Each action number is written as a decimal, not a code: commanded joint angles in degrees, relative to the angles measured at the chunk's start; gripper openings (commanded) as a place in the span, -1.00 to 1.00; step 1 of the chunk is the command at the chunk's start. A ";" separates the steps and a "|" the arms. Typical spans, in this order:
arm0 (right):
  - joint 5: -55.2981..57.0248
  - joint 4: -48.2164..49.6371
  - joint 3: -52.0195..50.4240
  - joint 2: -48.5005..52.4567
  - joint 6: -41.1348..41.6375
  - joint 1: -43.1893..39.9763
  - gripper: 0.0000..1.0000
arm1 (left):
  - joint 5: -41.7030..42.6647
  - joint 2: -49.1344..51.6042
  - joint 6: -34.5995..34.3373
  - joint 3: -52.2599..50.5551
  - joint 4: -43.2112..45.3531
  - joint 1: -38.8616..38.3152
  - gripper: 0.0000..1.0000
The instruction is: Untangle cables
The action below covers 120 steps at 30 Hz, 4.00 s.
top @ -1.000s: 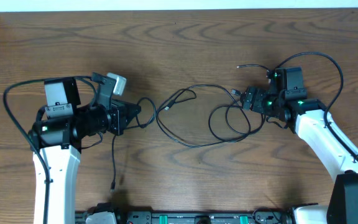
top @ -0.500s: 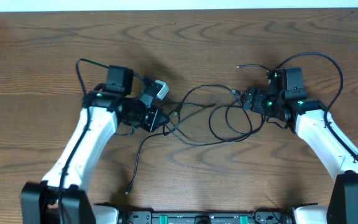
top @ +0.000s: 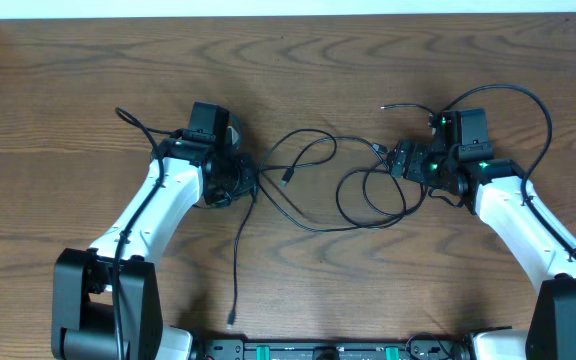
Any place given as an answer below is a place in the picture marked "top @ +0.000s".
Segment black base rail green clamps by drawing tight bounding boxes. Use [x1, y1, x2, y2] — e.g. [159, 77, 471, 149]
[187, 327, 514, 360]

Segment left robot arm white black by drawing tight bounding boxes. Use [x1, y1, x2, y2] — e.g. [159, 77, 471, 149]
[51, 102, 256, 359]

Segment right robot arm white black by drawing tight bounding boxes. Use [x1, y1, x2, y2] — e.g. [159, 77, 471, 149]
[388, 109, 576, 359]

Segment black USB cable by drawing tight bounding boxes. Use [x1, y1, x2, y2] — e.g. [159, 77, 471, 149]
[255, 128, 427, 234]
[226, 103, 439, 330]

